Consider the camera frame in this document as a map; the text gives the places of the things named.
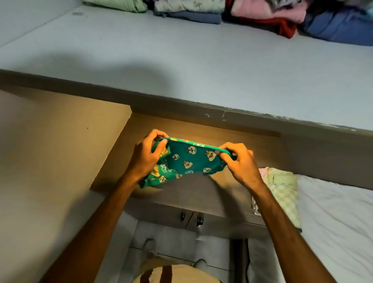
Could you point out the person's right hand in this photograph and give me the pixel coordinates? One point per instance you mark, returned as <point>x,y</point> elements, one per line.
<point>243,169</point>

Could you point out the person's left hand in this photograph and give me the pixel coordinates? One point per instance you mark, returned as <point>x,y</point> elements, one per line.
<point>145,157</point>

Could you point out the pink garment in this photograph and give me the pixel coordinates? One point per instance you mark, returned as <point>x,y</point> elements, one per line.
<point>263,172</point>

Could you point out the green cartoon print garment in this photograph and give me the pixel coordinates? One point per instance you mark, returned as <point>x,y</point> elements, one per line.
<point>189,159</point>

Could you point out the green checkered baby pants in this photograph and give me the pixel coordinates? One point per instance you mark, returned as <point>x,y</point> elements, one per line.
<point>287,198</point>

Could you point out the stack of clothes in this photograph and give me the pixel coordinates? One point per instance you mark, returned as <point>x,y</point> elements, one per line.
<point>262,11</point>

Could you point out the person's left forearm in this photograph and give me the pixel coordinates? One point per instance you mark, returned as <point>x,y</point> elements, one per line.
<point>87,233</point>

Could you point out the person's right forearm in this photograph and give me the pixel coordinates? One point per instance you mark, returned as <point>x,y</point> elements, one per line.
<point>291,239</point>

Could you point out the person's left shoe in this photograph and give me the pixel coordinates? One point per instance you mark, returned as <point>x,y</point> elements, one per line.
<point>149,247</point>

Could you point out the brown wooden bedside cabinet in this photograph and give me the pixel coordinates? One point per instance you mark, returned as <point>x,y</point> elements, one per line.
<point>186,193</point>

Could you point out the dark cabinet knob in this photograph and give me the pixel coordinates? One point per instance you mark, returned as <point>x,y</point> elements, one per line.
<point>182,216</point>
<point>200,219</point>

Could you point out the white bed sheet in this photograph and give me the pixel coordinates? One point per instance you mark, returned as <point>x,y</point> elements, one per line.
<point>335,227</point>

